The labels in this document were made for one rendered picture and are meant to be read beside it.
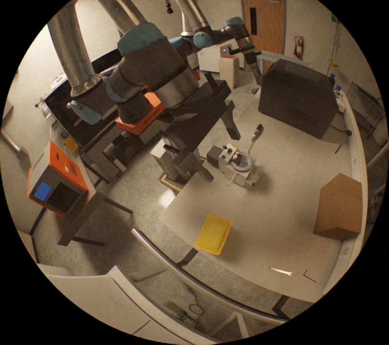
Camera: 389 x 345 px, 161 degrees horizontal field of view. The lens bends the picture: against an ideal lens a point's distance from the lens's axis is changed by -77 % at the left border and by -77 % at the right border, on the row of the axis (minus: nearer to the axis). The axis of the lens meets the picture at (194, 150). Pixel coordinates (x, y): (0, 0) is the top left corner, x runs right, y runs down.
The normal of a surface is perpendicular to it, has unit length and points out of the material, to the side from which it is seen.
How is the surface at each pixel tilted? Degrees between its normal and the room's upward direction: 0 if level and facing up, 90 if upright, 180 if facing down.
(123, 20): 83
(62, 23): 99
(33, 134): 90
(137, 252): 0
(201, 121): 67
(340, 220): 0
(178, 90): 74
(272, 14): 90
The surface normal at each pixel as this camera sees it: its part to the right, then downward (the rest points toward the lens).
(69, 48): 0.64, 0.64
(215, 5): -0.60, 0.69
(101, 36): 0.78, 0.41
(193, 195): -0.16, -0.60
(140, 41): 0.23, 0.49
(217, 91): 0.62, 0.18
